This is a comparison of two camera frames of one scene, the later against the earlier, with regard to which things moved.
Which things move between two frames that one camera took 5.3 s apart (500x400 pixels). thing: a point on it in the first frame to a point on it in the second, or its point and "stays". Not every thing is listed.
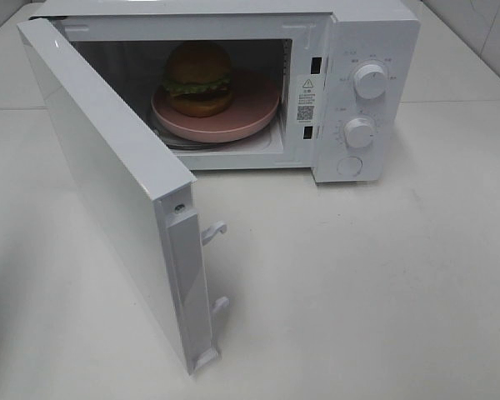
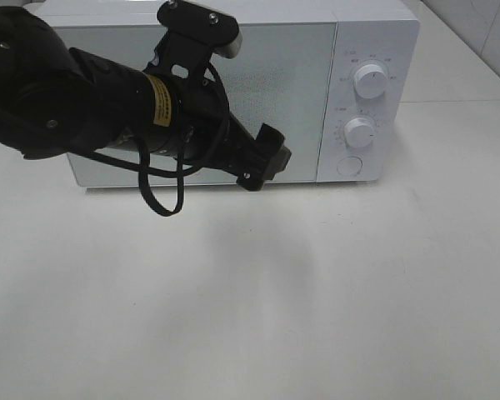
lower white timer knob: (359, 132) stays
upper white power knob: (370, 80) stays
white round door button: (349, 166) stays
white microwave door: (154, 198) to (284, 76)
